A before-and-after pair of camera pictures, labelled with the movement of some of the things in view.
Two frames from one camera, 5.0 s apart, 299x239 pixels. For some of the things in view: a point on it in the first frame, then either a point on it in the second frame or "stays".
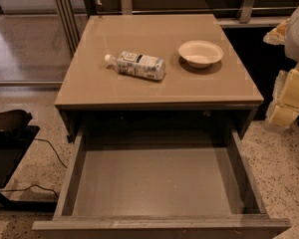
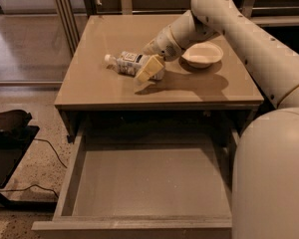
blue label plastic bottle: [139, 65] stays
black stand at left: [10, 136] stays
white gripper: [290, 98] -> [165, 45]
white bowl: [200, 53] stays
